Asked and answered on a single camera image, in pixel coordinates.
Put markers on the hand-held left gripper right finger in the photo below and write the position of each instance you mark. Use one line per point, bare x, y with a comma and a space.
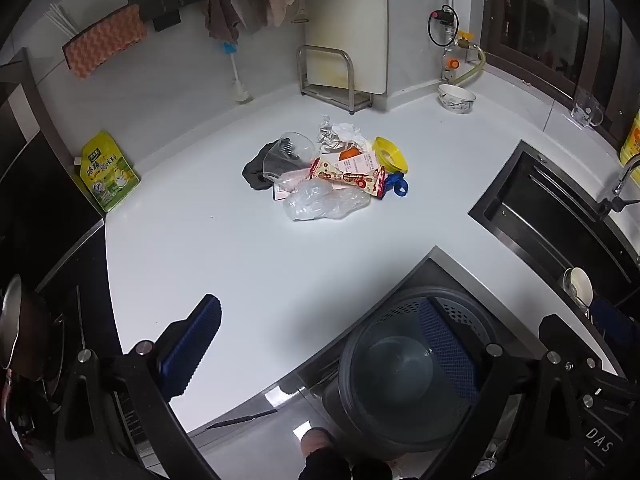
447, 347

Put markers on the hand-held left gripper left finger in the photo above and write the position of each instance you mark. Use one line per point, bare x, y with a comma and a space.
192, 347

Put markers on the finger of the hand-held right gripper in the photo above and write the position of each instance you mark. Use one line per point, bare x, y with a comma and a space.
565, 340

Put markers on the grey perforated plastic basket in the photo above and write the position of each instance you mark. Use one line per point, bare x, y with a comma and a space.
380, 375

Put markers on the blue plastic piece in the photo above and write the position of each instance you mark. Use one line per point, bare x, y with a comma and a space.
400, 180

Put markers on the dark grey cloth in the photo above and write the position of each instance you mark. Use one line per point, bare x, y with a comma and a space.
255, 175

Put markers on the clear plastic bag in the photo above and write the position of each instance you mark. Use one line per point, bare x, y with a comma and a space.
325, 205

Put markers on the yellow plastic funnel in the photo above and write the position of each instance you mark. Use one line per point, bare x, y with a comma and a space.
395, 160

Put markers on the red and cream snack wrapper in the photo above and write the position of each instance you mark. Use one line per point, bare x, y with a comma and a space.
345, 178

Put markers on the pale pink paper box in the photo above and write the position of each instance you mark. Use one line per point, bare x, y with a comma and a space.
360, 162

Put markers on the orange fruit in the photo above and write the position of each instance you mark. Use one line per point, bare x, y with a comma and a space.
351, 153

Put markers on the clear plastic cup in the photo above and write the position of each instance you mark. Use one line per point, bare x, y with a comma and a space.
300, 147

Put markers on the white tissue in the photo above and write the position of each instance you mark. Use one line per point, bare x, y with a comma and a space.
355, 135

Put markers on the white bowl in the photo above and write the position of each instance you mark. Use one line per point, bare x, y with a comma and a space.
579, 285

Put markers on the black kitchen sink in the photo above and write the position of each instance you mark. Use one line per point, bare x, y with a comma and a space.
545, 220

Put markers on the steel pan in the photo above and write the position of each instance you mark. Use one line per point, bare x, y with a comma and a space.
20, 330

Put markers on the green and yellow pouch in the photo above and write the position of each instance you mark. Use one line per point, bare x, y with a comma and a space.
107, 172

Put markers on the yellow oil bottle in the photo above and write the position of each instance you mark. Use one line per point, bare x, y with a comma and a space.
631, 137

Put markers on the clear glass mug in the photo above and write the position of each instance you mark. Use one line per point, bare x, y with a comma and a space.
586, 110

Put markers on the patterned ceramic bowl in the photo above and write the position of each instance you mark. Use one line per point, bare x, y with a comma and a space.
456, 99

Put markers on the white bottle brush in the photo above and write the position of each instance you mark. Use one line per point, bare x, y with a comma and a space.
241, 91

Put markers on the steel board rack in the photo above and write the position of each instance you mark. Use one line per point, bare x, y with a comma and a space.
327, 91

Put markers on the orange valve knob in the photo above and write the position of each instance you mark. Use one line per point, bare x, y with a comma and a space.
452, 63

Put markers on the orange wavy sponge cloth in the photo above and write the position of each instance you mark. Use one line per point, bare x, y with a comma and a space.
105, 40

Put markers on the black hook box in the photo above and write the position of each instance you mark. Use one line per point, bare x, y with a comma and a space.
167, 21

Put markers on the white cutting board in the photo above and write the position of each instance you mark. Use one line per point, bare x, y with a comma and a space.
345, 20

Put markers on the hanging peeler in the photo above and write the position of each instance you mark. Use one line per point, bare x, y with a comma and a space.
300, 14

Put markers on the white straws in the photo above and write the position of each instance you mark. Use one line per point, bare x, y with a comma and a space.
62, 20

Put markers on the dark window frame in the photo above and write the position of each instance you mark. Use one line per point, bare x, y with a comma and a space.
550, 20

